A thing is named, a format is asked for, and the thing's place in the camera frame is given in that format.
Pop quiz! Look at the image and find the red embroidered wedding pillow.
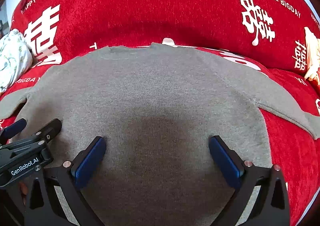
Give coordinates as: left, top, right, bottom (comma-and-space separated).
304, 27, 320, 85

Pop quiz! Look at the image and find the white floral crumpled cloth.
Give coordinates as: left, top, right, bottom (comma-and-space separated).
0, 29, 33, 95

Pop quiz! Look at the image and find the red wedding bedspread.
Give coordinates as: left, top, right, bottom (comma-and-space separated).
1, 0, 319, 225

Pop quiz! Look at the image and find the grey knit sweater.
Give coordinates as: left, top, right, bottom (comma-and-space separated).
1, 44, 319, 225

